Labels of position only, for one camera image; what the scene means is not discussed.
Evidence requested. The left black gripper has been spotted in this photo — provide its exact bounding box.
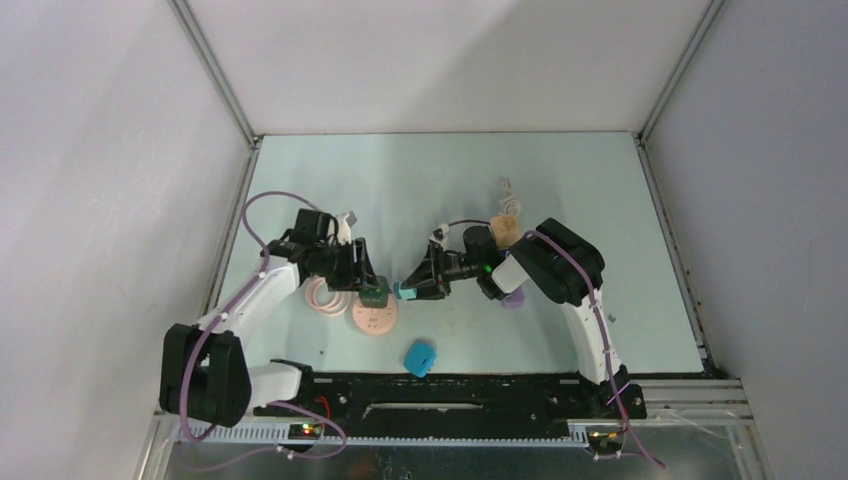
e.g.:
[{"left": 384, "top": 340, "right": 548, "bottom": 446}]
[{"left": 314, "top": 238, "right": 380, "bottom": 294}]

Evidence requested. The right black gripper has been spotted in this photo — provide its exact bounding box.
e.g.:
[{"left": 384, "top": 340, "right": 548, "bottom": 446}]
[{"left": 402, "top": 244, "right": 483, "bottom": 302}]

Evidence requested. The teal small cube adapter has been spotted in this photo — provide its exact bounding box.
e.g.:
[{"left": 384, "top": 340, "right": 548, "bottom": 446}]
[{"left": 393, "top": 282, "right": 418, "bottom": 301}]

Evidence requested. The light blue adapter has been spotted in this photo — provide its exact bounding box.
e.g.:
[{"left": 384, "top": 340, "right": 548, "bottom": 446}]
[{"left": 403, "top": 340, "right": 437, "bottom": 378}]

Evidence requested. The purple power strip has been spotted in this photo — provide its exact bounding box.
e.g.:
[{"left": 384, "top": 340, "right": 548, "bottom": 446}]
[{"left": 501, "top": 287, "right": 526, "bottom": 310}]

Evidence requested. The beige cube socket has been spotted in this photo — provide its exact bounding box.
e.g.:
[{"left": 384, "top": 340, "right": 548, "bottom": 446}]
[{"left": 489, "top": 213, "right": 523, "bottom": 250}]

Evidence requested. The dark green cube socket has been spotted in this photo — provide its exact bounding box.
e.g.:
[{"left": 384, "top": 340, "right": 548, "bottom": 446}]
[{"left": 359, "top": 276, "right": 391, "bottom": 309}]

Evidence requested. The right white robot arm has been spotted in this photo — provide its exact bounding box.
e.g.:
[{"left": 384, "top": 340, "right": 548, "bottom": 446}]
[{"left": 395, "top": 218, "right": 623, "bottom": 418}]

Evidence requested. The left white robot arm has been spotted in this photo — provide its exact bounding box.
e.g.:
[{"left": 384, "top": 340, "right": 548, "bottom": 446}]
[{"left": 158, "top": 209, "right": 380, "bottom": 427}]

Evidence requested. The round pink power strip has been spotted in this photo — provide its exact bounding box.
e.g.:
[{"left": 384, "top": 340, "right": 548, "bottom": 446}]
[{"left": 351, "top": 297, "right": 399, "bottom": 336}]

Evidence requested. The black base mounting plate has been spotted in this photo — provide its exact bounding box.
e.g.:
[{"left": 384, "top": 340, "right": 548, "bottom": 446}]
[{"left": 291, "top": 373, "right": 647, "bottom": 438}]

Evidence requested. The pink coiled cable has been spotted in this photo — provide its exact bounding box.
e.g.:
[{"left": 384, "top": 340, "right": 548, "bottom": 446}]
[{"left": 303, "top": 276, "right": 354, "bottom": 317}]

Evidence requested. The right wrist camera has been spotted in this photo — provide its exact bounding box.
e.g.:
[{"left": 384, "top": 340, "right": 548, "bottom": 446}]
[{"left": 429, "top": 223, "right": 450, "bottom": 249}]

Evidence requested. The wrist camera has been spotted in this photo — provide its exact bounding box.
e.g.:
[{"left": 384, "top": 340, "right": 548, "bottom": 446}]
[
  {"left": 331, "top": 211, "right": 357, "bottom": 245},
  {"left": 429, "top": 223, "right": 450, "bottom": 249}
]

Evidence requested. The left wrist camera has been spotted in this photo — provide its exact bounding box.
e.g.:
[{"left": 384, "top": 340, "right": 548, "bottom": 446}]
[{"left": 331, "top": 211, "right": 357, "bottom": 245}]

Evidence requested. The white coiled cable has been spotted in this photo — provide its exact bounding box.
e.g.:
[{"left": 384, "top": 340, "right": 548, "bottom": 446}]
[{"left": 496, "top": 177, "right": 523, "bottom": 217}]

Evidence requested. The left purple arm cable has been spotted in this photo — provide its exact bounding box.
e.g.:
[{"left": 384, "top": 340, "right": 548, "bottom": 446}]
[{"left": 178, "top": 192, "right": 349, "bottom": 462}]

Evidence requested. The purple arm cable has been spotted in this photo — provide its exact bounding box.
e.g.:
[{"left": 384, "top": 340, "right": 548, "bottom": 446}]
[
  {"left": 523, "top": 229, "right": 667, "bottom": 470},
  {"left": 178, "top": 192, "right": 349, "bottom": 462}
]

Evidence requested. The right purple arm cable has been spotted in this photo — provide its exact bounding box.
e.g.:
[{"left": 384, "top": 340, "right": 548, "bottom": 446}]
[{"left": 523, "top": 229, "right": 667, "bottom": 470}]

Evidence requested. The grey cable duct rail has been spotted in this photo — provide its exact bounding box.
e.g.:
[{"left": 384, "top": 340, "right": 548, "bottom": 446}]
[{"left": 204, "top": 422, "right": 589, "bottom": 448}]

